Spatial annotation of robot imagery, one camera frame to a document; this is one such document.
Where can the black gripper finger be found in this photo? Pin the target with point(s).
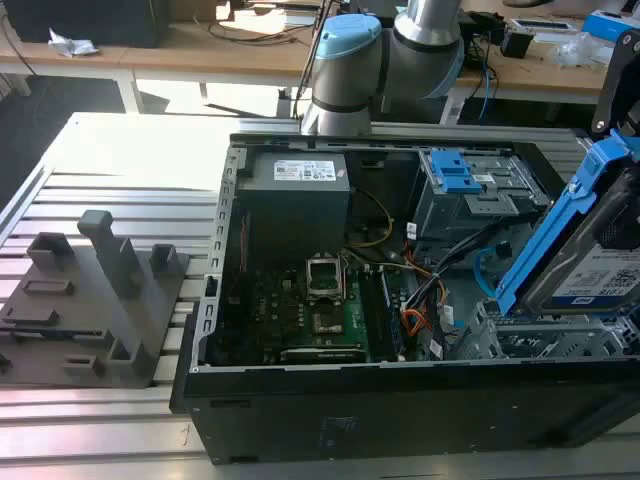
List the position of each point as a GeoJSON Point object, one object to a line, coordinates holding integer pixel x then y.
{"type": "Point", "coordinates": [612, 85]}

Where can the hard disk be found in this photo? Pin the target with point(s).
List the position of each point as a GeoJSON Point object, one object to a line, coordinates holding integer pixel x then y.
{"type": "Point", "coordinates": [575, 260]}

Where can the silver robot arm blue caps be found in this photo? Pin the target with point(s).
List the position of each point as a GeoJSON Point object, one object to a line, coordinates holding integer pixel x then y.
{"type": "Point", "coordinates": [345, 70]}

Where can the metal disk bay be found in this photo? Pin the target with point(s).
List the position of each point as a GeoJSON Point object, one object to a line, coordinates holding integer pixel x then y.
{"type": "Point", "coordinates": [545, 337]}

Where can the black RAM slot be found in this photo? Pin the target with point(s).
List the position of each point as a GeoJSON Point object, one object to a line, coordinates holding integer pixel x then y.
{"type": "Point", "coordinates": [391, 320]}
{"type": "Point", "coordinates": [371, 315]}

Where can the clear plastic bag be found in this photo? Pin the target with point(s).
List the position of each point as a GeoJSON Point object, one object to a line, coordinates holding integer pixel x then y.
{"type": "Point", "coordinates": [582, 50]}

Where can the blue cardboard box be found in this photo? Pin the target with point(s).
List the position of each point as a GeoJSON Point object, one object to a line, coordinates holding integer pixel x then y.
{"type": "Point", "coordinates": [602, 25]}

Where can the flat white tray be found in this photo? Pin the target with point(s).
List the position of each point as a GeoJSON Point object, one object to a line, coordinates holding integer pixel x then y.
{"type": "Point", "coordinates": [540, 25]}

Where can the small black box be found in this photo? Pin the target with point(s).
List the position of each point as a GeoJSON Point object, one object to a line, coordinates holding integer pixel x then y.
{"type": "Point", "coordinates": [516, 44]}

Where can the blue drive cage latch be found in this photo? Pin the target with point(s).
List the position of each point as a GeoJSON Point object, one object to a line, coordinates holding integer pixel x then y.
{"type": "Point", "coordinates": [455, 172]}

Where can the metal drive cage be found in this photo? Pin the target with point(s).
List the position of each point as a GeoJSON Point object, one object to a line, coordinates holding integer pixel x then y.
{"type": "Point", "coordinates": [450, 215]}

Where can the grey power supply unit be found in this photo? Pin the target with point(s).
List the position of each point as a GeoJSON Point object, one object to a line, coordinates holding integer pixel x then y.
{"type": "Point", "coordinates": [292, 215]}

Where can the CPU socket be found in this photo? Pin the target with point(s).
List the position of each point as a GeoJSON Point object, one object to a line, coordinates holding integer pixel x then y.
{"type": "Point", "coordinates": [327, 324]}

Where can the black open PC case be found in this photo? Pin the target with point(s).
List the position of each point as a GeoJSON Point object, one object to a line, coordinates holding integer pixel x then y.
{"type": "Point", "coordinates": [400, 415]}

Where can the black graphics card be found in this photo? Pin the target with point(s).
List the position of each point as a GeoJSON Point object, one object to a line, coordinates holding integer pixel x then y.
{"type": "Point", "coordinates": [320, 355]}

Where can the green motherboard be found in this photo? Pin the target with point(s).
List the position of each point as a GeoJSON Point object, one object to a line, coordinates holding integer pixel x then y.
{"type": "Point", "coordinates": [280, 310]}

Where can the wooden desk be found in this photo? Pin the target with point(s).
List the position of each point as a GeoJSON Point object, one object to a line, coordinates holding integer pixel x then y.
{"type": "Point", "coordinates": [200, 57]}

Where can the large black box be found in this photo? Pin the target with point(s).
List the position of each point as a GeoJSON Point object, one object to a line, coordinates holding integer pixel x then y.
{"type": "Point", "coordinates": [85, 22]}

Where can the crumpled white paper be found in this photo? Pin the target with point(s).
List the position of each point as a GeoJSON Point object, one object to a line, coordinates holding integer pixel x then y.
{"type": "Point", "coordinates": [70, 44]}

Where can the grey parts rack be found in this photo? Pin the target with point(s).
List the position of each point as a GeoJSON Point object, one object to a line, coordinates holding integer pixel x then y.
{"type": "Point", "coordinates": [90, 325]}

